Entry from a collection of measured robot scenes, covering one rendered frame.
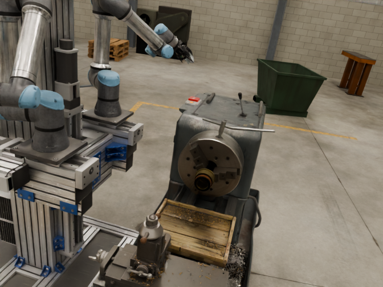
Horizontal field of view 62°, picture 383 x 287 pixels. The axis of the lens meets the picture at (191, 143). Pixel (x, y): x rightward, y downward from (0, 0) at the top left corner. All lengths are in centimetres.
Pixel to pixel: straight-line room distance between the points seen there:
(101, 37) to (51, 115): 65
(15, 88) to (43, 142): 36
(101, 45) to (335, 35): 1055
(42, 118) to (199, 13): 1036
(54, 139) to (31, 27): 45
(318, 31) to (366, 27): 148
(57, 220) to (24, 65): 107
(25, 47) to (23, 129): 66
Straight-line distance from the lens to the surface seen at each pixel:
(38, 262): 223
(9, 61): 140
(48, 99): 138
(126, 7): 177
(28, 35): 123
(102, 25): 188
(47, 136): 143
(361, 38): 1222
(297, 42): 1171
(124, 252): 122
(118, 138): 184
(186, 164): 157
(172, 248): 137
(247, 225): 216
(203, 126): 165
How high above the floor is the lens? 182
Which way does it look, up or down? 24 degrees down
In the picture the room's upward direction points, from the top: 8 degrees clockwise
